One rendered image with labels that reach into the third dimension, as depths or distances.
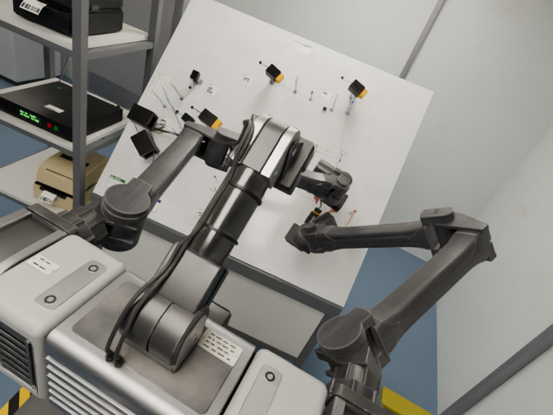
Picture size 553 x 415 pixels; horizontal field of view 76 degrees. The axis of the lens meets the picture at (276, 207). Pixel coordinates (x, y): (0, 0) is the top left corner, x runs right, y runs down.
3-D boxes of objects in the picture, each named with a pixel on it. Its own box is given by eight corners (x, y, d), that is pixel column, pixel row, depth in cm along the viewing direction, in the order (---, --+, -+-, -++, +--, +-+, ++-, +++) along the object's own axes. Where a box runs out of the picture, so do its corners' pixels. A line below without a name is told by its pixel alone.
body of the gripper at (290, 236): (293, 223, 123) (296, 218, 116) (318, 240, 122) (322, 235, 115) (283, 238, 121) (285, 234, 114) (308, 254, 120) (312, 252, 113)
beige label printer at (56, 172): (73, 215, 166) (73, 181, 156) (31, 198, 166) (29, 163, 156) (112, 186, 192) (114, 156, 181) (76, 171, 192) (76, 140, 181)
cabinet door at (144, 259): (197, 311, 177) (213, 256, 155) (100, 265, 180) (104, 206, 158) (198, 308, 178) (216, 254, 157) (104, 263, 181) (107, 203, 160)
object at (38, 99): (71, 144, 142) (71, 129, 139) (-5, 109, 144) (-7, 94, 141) (123, 121, 170) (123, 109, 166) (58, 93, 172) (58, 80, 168)
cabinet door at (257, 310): (296, 359, 173) (327, 310, 152) (197, 312, 176) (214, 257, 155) (297, 355, 175) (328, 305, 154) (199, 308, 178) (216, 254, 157)
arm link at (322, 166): (332, 207, 109) (346, 186, 104) (300, 186, 110) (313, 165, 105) (340, 192, 119) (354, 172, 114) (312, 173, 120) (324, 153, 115)
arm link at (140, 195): (179, 141, 100) (190, 110, 94) (223, 162, 101) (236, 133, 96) (85, 240, 63) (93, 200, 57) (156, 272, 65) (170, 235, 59)
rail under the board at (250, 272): (336, 319, 148) (342, 310, 145) (90, 205, 155) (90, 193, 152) (337, 310, 153) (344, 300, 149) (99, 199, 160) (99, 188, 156)
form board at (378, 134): (94, 193, 154) (92, 192, 152) (195, -5, 164) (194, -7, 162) (342, 306, 147) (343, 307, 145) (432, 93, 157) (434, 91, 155)
